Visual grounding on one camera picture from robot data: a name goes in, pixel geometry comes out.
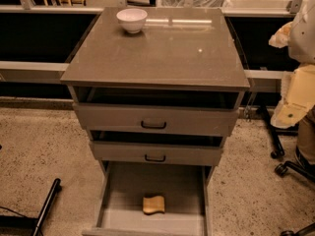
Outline yellow sponge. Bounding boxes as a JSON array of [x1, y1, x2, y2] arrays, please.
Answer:
[[143, 196, 165, 214]]

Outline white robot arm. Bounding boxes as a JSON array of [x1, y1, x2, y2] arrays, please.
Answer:
[[269, 0, 315, 129]]

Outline grey drawer cabinet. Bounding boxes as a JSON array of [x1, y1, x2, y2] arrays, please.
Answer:
[[60, 6, 251, 236]]

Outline top grey drawer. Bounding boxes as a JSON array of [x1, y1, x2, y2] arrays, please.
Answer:
[[74, 103, 238, 137]]

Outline grey drawer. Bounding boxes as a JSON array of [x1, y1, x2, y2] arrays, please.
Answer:
[[74, 103, 238, 137], [90, 142, 222, 166], [82, 162, 212, 236]]

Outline middle grey drawer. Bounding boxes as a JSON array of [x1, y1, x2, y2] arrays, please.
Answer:
[[90, 142, 222, 166]]

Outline bottom grey drawer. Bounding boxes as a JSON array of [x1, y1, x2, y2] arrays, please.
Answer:
[[82, 162, 212, 236]]

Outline white ceramic bowl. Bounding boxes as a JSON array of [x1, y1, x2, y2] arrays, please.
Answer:
[[116, 8, 148, 33]]

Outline black stand leg right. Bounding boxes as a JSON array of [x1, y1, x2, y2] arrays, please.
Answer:
[[256, 104, 298, 159]]

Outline black stand leg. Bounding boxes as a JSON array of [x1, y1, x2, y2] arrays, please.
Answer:
[[0, 178, 62, 236], [256, 104, 298, 159]]

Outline person leg tan trousers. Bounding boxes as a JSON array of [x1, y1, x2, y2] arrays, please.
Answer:
[[295, 106, 315, 174]]

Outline grey metal railing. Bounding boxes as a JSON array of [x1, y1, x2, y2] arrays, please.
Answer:
[[0, 60, 315, 94]]

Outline black office chair base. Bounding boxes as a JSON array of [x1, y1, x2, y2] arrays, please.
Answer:
[[275, 161, 315, 236]]

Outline black stand leg left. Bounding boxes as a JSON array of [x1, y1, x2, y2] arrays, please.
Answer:
[[0, 178, 62, 236]]

